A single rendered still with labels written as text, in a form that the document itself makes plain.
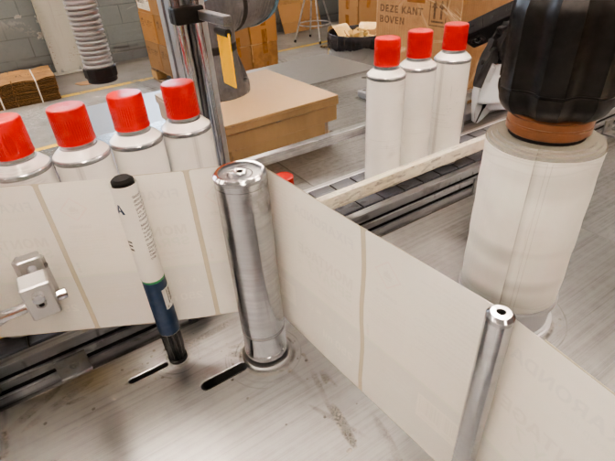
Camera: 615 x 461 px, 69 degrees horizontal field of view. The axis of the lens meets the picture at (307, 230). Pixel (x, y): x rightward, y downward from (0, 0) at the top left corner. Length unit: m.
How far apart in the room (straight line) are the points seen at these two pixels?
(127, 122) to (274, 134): 0.45
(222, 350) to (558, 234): 0.30
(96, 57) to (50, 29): 5.40
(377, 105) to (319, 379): 0.37
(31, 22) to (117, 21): 0.88
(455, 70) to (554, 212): 0.37
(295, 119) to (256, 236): 0.59
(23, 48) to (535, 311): 5.81
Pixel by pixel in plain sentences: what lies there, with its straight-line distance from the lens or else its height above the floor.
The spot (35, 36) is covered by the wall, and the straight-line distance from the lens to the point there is 5.99.
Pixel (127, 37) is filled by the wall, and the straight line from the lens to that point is 6.17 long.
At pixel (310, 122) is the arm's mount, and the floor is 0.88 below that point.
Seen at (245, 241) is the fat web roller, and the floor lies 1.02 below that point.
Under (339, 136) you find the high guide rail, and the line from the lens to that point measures 0.65.
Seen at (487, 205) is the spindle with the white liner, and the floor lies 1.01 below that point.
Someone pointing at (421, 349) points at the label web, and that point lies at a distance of 0.27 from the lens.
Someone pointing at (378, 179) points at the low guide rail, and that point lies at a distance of 0.63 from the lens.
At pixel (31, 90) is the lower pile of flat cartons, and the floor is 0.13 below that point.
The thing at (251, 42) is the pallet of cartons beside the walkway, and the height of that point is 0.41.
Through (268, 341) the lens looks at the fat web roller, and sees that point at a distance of 0.39.
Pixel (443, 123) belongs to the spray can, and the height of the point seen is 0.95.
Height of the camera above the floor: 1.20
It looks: 34 degrees down
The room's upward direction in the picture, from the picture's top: 4 degrees counter-clockwise
